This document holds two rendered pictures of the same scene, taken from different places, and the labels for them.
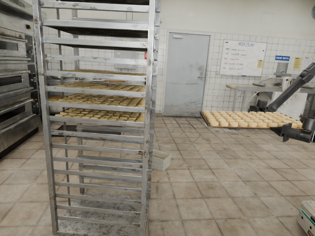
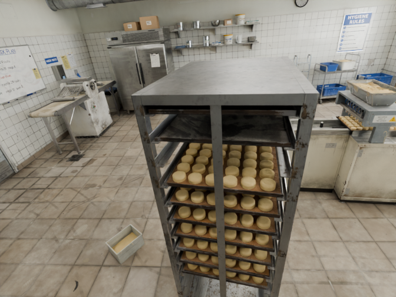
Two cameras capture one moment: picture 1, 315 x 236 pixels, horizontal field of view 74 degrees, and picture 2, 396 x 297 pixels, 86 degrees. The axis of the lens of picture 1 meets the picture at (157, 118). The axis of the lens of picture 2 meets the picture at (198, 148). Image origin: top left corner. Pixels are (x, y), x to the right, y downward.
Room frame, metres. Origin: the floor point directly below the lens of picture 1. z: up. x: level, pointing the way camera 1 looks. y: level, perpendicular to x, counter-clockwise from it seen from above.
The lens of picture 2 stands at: (1.34, 1.20, 1.97)
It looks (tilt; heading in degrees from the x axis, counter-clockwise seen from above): 29 degrees down; 284
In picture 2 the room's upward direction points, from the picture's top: 5 degrees counter-clockwise
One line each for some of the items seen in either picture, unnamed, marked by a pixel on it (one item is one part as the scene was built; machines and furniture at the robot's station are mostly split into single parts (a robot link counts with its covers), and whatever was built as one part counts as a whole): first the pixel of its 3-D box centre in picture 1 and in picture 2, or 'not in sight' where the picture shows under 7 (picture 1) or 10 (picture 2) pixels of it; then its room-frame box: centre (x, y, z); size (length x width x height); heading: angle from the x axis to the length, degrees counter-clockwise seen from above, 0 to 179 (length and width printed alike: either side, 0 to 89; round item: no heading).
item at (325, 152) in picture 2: not in sight; (305, 157); (0.57, -1.29, 0.45); 0.70 x 0.34 x 0.90; 2
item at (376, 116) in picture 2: not in sight; (363, 114); (0.06, -1.30, 1.01); 0.72 x 0.33 x 0.34; 92
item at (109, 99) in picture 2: not in sight; (110, 99); (5.29, -4.40, 0.33); 0.54 x 0.53 x 0.66; 7
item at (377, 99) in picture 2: not in sight; (370, 92); (0.06, -1.30, 1.25); 0.56 x 0.29 x 0.14; 92
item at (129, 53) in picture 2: not in sight; (145, 73); (3.98, -4.38, 1.02); 1.40 x 0.90 x 2.05; 7
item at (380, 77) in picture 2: not in sight; (373, 79); (-1.83, -5.08, 0.50); 0.60 x 0.40 x 0.20; 10
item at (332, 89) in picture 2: not in sight; (330, 89); (-0.88, -5.03, 0.28); 0.56 x 0.38 x 0.20; 15
